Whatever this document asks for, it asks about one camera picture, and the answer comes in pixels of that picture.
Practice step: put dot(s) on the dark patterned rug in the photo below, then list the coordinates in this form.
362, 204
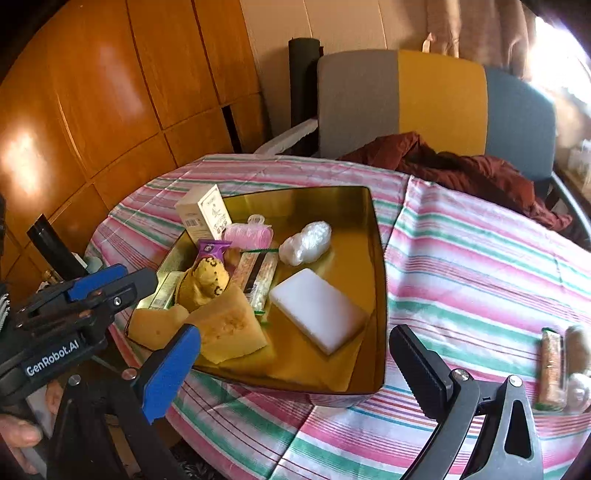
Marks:
189, 470

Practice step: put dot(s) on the wooden cabinet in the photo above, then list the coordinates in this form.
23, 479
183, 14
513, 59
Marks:
115, 83

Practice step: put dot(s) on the grain snack bar packet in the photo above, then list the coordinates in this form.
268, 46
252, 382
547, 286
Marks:
244, 272
550, 364
267, 281

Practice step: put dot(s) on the white carton box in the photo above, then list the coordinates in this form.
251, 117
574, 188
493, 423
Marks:
203, 212

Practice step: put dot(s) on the pink plastic pack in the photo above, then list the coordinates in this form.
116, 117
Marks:
249, 237

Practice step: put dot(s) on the black rolled mat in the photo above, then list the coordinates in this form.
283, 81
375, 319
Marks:
302, 83

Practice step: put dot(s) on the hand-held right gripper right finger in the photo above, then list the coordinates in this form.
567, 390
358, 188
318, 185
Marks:
415, 360

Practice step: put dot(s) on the white foam sponge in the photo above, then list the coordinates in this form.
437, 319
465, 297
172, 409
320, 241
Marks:
318, 309

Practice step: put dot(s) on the striped tablecloth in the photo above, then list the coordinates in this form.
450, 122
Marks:
461, 286

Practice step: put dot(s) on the yellow sponge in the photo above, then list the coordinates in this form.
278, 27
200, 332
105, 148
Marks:
231, 323
154, 325

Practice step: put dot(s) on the small round translucent case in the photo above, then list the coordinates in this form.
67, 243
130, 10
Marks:
256, 219

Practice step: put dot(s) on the purple snack packet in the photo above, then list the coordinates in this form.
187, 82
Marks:
212, 249

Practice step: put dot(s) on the clear crumpled plastic bag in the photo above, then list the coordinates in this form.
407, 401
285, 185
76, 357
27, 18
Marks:
578, 392
304, 244

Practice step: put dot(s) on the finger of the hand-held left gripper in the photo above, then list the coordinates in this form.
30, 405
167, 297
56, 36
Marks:
138, 284
97, 282

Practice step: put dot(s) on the gold metal tin box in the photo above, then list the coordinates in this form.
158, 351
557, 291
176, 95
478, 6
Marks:
341, 240

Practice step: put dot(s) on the person's left hand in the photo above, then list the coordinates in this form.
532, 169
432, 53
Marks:
18, 434

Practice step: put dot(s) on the beige curtain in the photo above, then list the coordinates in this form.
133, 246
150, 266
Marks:
485, 32

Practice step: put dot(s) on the grey yellow blue chair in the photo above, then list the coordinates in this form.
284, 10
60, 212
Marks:
360, 101

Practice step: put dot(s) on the yellow spotted plush toy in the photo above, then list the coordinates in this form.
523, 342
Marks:
203, 281

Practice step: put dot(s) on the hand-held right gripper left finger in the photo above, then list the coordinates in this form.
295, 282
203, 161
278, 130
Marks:
171, 364

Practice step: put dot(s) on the green and white box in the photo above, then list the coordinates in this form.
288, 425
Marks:
165, 290

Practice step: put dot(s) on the maroon jacket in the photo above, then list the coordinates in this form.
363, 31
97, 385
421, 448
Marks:
485, 175

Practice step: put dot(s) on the brown round object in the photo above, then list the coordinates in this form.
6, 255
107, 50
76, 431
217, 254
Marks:
578, 348

